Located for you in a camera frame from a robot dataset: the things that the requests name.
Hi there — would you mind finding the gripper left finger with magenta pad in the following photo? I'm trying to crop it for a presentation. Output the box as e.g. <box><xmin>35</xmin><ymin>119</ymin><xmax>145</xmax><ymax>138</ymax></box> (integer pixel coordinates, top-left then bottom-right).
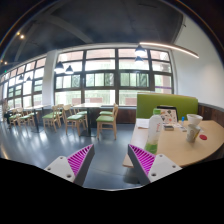
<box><xmin>45</xmin><ymin>144</ymin><xmax>95</xmax><ymax>186</ymax></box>

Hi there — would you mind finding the white bowl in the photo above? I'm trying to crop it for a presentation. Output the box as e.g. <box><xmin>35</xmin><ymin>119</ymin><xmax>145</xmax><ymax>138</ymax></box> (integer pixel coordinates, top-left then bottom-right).
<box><xmin>187</xmin><ymin>114</ymin><xmax>203</xmax><ymax>125</ymax></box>

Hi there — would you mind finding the white paper sheet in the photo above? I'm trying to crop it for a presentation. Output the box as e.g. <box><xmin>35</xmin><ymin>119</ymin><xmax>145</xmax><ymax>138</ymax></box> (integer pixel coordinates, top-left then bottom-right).
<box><xmin>136</xmin><ymin>118</ymin><xmax>149</xmax><ymax>129</ymax></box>

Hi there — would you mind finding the wooden chair green seat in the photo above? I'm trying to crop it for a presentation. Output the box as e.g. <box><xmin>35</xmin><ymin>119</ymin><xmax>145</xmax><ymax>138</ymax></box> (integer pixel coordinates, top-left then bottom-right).
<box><xmin>19</xmin><ymin>110</ymin><xmax>35</xmax><ymax>127</ymax></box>
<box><xmin>63</xmin><ymin>104</ymin><xmax>86</xmax><ymax>135</ymax></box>
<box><xmin>42</xmin><ymin>106</ymin><xmax>61</xmax><ymax>130</ymax></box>
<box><xmin>96</xmin><ymin>104</ymin><xmax>118</xmax><ymax>138</ymax></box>
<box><xmin>9</xmin><ymin>109</ymin><xmax>21</xmax><ymax>126</ymax></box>

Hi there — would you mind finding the small dark box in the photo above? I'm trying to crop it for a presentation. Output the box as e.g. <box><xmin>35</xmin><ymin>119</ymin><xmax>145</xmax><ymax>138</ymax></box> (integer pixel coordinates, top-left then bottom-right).
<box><xmin>164</xmin><ymin>125</ymin><xmax>174</xmax><ymax>131</ymax></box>

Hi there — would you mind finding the red bottle cap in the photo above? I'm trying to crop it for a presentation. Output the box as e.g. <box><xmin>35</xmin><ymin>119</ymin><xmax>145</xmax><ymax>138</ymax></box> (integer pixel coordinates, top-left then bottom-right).
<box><xmin>199</xmin><ymin>134</ymin><xmax>207</xmax><ymax>140</ymax></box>

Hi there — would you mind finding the clear bottle with green cap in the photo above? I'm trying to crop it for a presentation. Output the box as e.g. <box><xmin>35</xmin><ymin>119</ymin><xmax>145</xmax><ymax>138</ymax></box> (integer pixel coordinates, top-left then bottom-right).
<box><xmin>144</xmin><ymin>108</ymin><xmax>163</xmax><ymax>154</ymax></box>

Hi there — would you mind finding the long linear ceiling light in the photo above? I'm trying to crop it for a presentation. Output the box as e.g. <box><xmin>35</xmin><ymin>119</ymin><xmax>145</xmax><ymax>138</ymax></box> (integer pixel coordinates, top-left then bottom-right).
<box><xmin>139</xmin><ymin>42</ymin><xmax>199</xmax><ymax>59</ymax></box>

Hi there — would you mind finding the black pendant lamp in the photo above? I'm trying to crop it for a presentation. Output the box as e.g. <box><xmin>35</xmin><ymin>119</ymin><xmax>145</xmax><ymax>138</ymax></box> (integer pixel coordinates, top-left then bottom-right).
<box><xmin>65</xmin><ymin>65</ymin><xmax>74</xmax><ymax>74</ymax></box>
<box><xmin>135</xmin><ymin>56</ymin><xmax>144</xmax><ymax>65</ymax></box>
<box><xmin>54</xmin><ymin>62</ymin><xmax>64</xmax><ymax>74</ymax></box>
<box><xmin>135</xmin><ymin>45</ymin><xmax>147</xmax><ymax>57</ymax></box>

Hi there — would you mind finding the square dining table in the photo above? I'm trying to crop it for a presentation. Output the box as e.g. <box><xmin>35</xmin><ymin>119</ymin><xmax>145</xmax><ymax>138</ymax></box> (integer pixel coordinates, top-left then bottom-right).
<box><xmin>72</xmin><ymin>102</ymin><xmax>115</xmax><ymax>138</ymax></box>

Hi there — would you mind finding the white paper cup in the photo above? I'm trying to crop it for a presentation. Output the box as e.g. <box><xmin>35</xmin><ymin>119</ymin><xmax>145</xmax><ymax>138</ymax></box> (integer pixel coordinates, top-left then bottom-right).
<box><xmin>186</xmin><ymin>124</ymin><xmax>201</xmax><ymax>143</ymax></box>

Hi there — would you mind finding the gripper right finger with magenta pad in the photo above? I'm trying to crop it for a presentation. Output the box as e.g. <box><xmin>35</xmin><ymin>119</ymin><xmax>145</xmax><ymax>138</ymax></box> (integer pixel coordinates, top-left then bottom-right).
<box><xmin>128</xmin><ymin>144</ymin><xmax>181</xmax><ymax>185</ymax></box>

